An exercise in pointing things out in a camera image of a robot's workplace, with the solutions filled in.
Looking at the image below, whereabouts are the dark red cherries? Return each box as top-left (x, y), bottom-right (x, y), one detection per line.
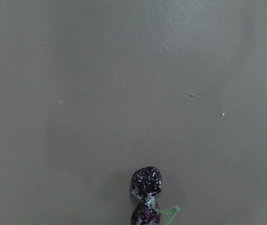
top-left (130, 166), bottom-right (180, 225)

